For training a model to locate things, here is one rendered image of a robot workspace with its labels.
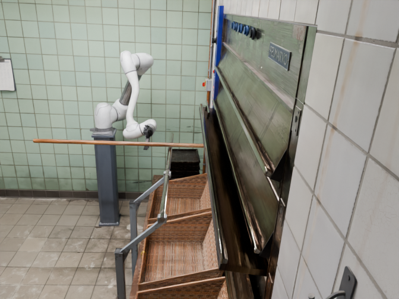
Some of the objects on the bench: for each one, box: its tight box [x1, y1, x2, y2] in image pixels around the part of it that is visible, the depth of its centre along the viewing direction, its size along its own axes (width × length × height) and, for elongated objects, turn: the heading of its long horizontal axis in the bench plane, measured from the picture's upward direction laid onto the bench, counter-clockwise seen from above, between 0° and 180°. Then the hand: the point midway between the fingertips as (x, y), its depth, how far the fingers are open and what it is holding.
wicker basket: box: [137, 212, 224, 299], centre depth 211 cm, size 49×56×28 cm
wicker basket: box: [147, 173, 211, 239], centre depth 266 cm, size 49×56×28 cm
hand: (145, 140), depth 256 cm, fingers open, 13 cm apart
